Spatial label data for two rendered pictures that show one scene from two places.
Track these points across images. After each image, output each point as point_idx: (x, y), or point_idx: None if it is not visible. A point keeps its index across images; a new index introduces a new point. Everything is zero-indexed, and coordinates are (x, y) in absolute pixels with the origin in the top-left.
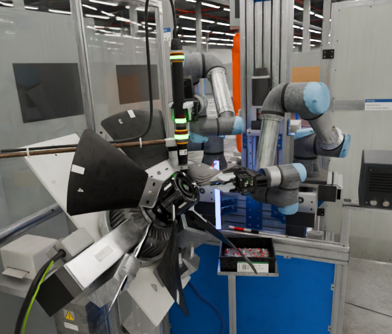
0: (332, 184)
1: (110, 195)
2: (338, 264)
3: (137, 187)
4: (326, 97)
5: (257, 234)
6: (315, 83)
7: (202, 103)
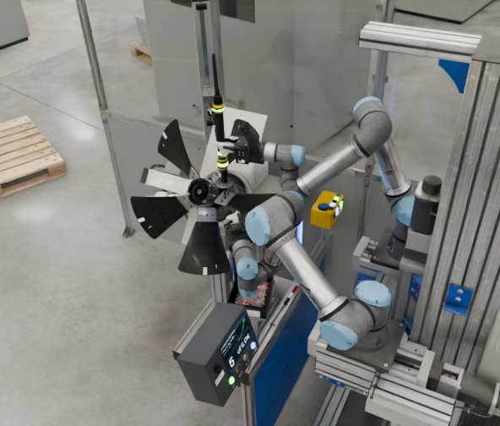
0: (374, 385)
1: (175, 159)
2: None
3: (186, 166)
4: (258, 233)
5: (283, 303)
6: (254, 210)
7: (269, 155)
